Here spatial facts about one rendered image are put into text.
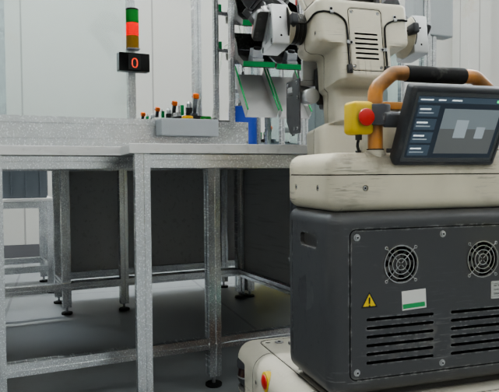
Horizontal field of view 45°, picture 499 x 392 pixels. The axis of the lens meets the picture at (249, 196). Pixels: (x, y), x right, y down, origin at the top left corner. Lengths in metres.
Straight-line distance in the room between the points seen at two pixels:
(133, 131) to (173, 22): 4.12
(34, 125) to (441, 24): 2.57
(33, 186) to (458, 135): 3.16
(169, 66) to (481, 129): 4.92
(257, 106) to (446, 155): 1.21
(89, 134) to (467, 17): 5.77
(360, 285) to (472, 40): 6.14
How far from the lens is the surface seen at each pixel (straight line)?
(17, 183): 4.08
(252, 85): 2.54
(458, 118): 1.34
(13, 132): 2.05
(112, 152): 2.01
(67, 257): 3.42
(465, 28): 7.32
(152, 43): 6.10
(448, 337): 1.44
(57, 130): 2.06
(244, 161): 1.88
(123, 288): 3.47
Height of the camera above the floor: 0.77
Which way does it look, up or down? 2 degrees down
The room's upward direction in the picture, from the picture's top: straight up
